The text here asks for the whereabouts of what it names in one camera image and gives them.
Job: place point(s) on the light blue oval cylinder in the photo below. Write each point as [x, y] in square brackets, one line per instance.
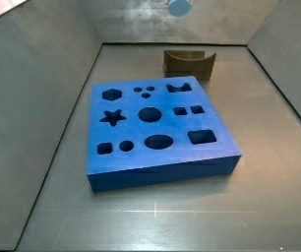
[179, 7]

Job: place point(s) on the blue foam shape board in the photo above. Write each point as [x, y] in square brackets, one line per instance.
[155, 132]

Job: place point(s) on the black curved fixture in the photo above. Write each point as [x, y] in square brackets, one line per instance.
[188, 63]

